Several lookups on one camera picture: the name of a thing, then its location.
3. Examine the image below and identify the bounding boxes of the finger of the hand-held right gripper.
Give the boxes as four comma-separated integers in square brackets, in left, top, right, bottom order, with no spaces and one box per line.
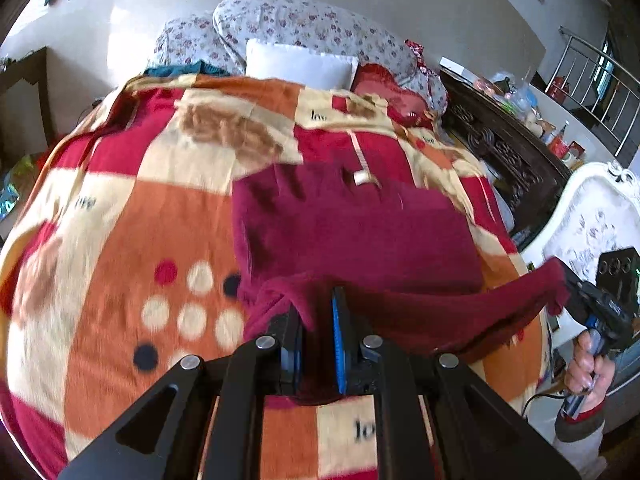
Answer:
[561,271,590,320]

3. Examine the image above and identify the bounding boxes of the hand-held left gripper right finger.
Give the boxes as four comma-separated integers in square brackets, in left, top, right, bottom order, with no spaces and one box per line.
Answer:
[331,286,583,480]

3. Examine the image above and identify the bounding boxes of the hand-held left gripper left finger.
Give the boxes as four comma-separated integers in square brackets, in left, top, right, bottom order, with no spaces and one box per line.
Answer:
[57,305,306,480]

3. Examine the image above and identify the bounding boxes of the maroon fleece garment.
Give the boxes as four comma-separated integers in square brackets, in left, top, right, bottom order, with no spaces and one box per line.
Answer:
[232,160,568,406]

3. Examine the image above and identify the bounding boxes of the person's right forearm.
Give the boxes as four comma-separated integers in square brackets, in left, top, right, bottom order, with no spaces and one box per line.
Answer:
[552,395,608,466]

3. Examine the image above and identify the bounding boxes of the person's right hand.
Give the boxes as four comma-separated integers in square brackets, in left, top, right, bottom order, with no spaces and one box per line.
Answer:
[564,331,617,408]

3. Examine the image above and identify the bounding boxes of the white upholstered chair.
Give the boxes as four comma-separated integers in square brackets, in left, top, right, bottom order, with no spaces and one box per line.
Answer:
[520,160,640,411]

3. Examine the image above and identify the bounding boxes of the dark carved wooden headboard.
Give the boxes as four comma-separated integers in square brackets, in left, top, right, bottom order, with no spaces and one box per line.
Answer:
[440,67,573,233]

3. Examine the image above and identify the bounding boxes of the red container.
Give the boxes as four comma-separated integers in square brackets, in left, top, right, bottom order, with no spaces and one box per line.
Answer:
[547,75,571,101]

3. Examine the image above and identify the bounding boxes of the clear plastic bag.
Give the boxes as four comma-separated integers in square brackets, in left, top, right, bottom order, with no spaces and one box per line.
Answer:
[492,72,538,111]

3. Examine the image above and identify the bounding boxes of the orange red printed blanket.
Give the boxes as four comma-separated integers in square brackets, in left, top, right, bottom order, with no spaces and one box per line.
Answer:
[0,74,556,480]

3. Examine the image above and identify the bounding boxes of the steel stair railing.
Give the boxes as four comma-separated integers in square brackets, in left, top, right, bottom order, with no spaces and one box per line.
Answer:
[557,25,640,161]

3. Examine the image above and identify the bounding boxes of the red ruffled pillow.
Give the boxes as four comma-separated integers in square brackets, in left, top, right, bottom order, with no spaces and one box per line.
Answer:
[352,62,441,128]

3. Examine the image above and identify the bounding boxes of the white pillow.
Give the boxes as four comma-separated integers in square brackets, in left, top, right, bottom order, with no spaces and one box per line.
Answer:
[245,38,360,92]

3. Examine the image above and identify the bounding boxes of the red patterned fabric bundle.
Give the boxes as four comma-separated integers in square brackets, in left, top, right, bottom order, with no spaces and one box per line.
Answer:
[405,39,441,78]

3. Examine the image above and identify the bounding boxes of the teal cloth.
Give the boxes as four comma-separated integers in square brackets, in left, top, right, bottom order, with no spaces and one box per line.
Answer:
[145,60,231,78]

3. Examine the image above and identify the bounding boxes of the floral pillows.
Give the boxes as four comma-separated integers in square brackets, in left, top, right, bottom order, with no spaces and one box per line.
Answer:
[212,0,448,111]

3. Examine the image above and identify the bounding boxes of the colourful plastic bag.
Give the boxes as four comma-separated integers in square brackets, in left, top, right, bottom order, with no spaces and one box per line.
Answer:
[0,155,38,221]

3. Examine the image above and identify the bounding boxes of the small floral pillow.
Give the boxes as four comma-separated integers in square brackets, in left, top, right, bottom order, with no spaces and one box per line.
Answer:
[152,14,246,77]

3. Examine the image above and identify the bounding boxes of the black cable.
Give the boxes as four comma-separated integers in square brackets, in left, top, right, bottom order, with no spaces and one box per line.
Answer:
[520,392,566,418]

